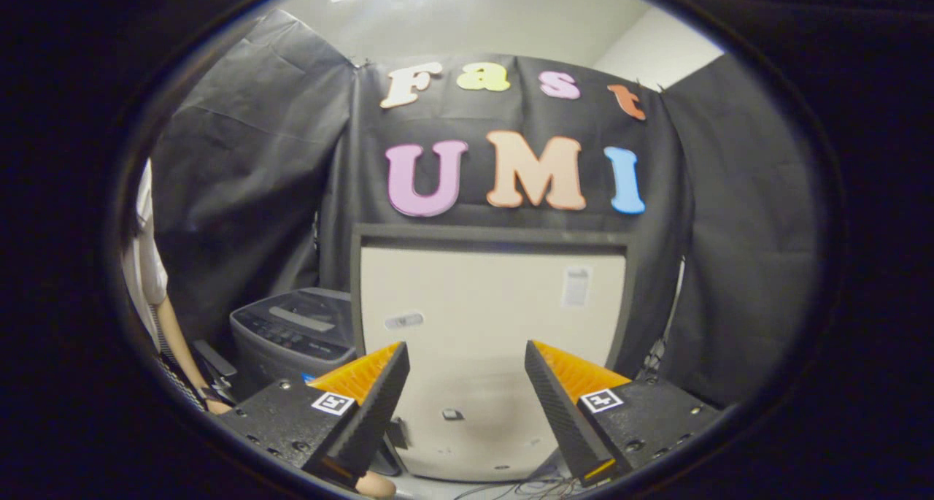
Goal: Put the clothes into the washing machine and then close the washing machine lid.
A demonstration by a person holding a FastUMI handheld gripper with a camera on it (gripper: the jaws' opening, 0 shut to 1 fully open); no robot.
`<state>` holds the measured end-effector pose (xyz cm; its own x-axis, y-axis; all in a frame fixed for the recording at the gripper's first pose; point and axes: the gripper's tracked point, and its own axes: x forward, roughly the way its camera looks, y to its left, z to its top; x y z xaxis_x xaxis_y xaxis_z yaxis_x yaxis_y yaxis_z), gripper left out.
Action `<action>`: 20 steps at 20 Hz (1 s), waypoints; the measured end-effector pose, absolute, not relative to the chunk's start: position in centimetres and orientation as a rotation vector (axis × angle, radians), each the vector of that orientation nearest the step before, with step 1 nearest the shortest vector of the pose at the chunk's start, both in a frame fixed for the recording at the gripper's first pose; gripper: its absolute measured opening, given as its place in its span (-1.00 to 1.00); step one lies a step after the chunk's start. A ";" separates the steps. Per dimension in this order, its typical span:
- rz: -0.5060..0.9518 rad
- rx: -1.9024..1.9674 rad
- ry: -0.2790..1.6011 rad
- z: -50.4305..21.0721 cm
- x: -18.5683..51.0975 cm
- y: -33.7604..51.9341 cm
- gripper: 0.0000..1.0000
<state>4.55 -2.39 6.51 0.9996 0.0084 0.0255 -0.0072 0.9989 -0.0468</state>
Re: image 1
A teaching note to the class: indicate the person's leg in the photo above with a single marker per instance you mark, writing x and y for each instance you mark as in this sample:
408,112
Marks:
376,485

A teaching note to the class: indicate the black backdrop cloth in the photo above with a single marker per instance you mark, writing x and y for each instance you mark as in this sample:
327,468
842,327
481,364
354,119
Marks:
248,193

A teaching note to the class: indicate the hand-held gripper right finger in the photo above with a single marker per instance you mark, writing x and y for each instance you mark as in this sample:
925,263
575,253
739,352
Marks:
558,412

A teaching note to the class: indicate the black office chair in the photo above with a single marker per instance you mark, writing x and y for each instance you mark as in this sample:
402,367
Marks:
215,361

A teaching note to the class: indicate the person's white shirt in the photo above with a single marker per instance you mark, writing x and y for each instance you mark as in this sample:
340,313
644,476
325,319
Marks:
149,266

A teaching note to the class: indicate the grey washing machine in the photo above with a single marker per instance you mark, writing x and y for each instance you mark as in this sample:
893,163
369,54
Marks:
277,361

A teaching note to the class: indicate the beige cabinet with grey frame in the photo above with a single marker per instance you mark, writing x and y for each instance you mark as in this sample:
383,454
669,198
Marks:
489,317

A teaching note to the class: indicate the black white patterned garment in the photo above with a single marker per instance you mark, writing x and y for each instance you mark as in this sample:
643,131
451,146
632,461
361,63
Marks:
179,383

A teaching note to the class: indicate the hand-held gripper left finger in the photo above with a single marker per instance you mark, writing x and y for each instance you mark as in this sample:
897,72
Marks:
376,412

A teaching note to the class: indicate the person's wristwatch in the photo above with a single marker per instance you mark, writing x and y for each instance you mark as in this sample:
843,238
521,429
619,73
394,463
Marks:
206,394

